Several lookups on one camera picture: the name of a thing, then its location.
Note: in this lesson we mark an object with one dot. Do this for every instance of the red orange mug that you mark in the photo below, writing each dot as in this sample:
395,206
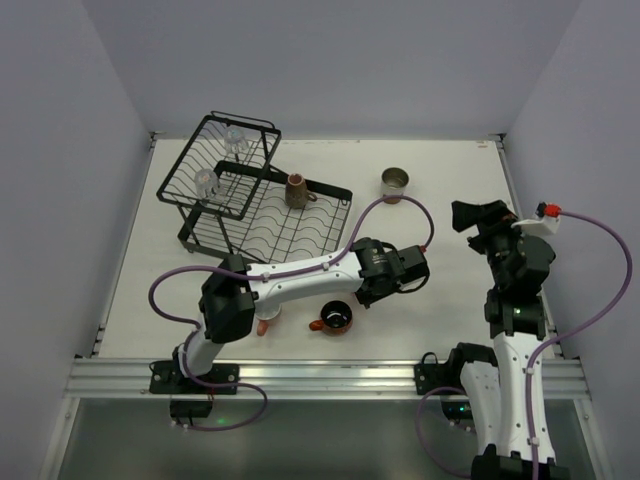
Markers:
336,318

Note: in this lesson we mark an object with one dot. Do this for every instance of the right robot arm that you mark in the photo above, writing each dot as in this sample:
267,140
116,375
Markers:
506,390

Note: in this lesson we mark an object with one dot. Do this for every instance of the pink mug white inside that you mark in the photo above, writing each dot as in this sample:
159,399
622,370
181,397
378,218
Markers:
265,318

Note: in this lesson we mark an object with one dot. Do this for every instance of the clear glass near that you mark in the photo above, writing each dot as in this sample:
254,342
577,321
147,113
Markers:
207,184

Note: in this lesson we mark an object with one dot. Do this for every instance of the left control box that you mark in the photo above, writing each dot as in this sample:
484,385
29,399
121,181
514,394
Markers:
186,411

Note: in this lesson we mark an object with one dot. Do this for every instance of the black wire dish rack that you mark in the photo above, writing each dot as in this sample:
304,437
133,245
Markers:
250,217

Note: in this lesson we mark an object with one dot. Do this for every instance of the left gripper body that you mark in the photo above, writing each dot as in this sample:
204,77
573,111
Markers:
379,293

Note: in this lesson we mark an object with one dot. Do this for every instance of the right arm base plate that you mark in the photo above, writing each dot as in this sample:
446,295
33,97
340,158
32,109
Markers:
430,376

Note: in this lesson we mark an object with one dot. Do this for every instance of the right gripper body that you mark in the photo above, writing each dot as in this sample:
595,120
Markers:
489,228

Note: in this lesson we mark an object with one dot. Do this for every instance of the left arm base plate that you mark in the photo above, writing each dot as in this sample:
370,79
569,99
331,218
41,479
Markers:
167,379

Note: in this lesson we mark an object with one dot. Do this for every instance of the control box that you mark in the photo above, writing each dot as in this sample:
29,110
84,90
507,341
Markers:
186,411
456,411

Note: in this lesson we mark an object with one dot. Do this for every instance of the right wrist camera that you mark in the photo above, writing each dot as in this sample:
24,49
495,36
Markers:
545,222

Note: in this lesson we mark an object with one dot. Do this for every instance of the right control box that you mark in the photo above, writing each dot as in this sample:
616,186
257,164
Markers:
456,411

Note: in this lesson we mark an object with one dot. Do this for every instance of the clear glass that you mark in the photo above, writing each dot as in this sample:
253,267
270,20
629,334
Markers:
235,141
207,184

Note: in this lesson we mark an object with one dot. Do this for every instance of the brown mug with handle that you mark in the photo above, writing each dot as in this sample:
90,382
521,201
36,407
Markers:
297,194

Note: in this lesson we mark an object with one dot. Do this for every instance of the clear glass far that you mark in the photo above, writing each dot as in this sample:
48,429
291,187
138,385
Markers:
235,141

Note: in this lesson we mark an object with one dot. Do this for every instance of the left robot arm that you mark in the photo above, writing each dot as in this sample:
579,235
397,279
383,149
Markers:
239,293

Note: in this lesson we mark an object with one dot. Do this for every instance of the white and brown cup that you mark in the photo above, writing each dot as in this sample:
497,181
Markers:
394,181

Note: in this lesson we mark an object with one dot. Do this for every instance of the aluminium mounting rail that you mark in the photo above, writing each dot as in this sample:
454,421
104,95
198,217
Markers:
129,378

